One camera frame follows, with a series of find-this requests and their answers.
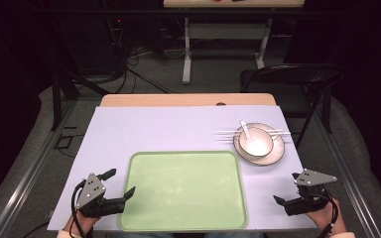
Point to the black metal stand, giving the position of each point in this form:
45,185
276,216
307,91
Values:
57,99

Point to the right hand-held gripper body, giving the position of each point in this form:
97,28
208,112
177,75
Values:
311,195

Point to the white ceramic spoon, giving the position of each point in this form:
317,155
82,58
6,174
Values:
243,126

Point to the light green plastic tray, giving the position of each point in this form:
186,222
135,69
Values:
185,191

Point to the white bowl with dark rim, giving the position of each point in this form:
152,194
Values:
258,145

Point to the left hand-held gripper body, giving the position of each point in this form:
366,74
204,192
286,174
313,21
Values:
91,193

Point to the metal floor rail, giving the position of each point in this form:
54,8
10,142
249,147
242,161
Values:
29,172
347,178

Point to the white plate with dark rim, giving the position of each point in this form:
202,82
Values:
273,158

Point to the white metal table frame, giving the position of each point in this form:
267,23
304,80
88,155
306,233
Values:
187,59

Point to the dark equipment with red light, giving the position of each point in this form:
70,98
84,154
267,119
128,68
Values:
117,23

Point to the person's left hand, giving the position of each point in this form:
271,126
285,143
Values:
81,224

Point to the pale lavender table mat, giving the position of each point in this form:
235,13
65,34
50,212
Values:
145,132

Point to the white chopstick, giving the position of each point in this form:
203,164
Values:
225,138
226,132

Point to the black folding chair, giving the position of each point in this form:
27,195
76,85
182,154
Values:
294,74

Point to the light wooden table top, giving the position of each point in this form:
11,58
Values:
261,3

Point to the person's right hand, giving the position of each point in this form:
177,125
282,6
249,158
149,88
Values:
324,216

